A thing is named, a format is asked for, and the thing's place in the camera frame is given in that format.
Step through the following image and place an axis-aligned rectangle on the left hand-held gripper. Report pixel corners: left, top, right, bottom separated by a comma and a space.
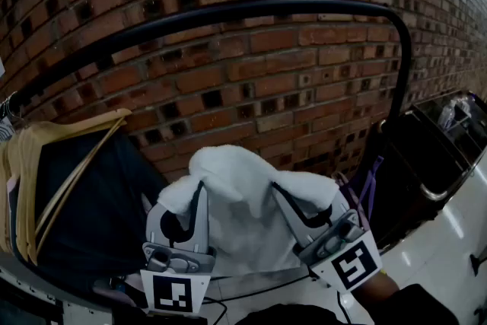
139, 180, 217, 315

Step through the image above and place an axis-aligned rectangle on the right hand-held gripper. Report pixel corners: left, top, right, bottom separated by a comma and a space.
271, 181, 384, 293

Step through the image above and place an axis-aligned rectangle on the white cloth garment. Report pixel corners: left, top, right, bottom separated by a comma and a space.
157, 146, 342, 277

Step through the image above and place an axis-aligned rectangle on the black metal clothes rail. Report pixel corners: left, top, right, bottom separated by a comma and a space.
7, 0, 414, 134

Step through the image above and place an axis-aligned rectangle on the person's right forearm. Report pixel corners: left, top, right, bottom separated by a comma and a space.
353, 272, 400, 311

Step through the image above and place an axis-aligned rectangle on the dark hanging garment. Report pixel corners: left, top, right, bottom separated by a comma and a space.
33, 131, 168, 286

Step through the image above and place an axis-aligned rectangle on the black bin with metal rim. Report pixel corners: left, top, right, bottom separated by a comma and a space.
371, 102, 487, 248

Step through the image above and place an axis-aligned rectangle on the person's black clothing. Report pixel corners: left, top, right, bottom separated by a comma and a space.
235, 283, 461, 325

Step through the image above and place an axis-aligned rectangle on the bunch of wooden hangers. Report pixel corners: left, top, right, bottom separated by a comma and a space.
0, 108, 133, 266

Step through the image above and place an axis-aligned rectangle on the striped cloth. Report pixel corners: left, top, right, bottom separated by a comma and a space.
0, 102, 16, 144

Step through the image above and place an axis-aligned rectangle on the purple strap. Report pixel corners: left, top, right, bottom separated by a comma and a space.
349, 155, 385, 225

